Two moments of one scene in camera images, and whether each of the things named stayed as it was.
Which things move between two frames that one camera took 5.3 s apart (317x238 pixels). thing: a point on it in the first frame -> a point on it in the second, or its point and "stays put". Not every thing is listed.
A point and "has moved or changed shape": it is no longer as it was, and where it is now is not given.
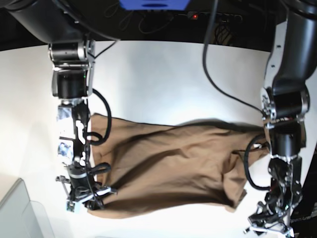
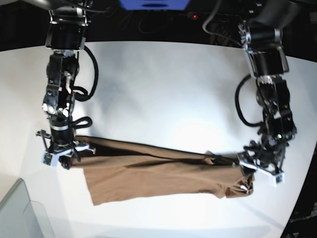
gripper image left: [80, 188] -> [61, 142]
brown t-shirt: [150, 166] has moved or changed shape
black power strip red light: [204, 17] stays put
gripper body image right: [273, 216] -> [267, 157]
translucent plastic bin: [21, 217] stays put
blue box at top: [154, 5] stays put
